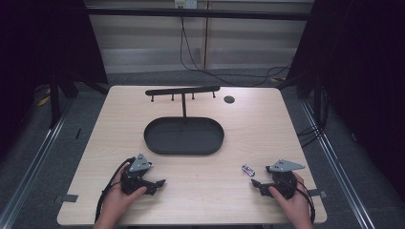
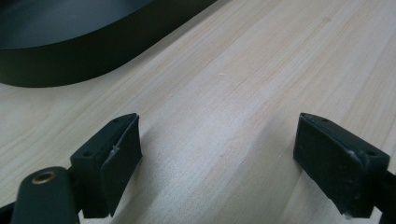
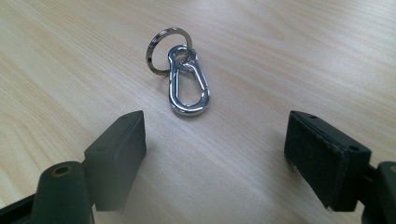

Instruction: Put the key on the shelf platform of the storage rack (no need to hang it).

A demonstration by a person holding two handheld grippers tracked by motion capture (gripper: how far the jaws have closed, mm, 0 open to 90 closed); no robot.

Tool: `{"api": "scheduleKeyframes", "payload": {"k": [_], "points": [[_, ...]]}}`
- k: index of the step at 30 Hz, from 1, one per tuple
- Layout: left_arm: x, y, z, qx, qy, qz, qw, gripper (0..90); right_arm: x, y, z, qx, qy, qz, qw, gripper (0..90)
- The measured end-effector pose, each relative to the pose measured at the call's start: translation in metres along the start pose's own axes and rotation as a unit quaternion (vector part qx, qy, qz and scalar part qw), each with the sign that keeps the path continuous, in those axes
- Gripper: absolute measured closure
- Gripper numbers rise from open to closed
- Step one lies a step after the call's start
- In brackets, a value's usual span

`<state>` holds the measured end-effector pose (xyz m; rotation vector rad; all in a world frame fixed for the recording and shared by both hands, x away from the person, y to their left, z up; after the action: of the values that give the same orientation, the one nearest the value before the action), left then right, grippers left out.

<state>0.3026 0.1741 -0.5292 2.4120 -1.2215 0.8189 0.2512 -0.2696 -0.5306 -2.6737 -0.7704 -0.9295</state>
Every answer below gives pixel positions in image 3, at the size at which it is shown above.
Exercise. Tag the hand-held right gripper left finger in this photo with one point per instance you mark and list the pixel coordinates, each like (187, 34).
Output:
(115, 161)

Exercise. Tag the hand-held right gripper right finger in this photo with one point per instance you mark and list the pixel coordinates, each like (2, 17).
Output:
(323, 158)

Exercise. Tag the silver carabiner clip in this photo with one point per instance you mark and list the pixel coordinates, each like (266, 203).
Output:
(175, 93)

